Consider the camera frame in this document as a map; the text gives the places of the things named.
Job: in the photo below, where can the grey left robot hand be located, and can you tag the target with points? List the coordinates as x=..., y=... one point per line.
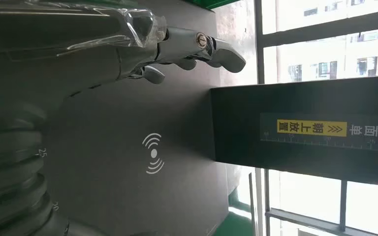
x=78, y=35

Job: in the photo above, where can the black inbound scanning machine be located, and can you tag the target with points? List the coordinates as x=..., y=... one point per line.
x=110, y=130

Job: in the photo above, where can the green conveyor belt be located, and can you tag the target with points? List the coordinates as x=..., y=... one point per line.
x=236, y=224

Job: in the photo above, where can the green plastic crate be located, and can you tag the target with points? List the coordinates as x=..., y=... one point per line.
x=213, y=2

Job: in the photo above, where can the yellow and black instruction label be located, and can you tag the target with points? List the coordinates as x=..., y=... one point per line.
x=311, y=128

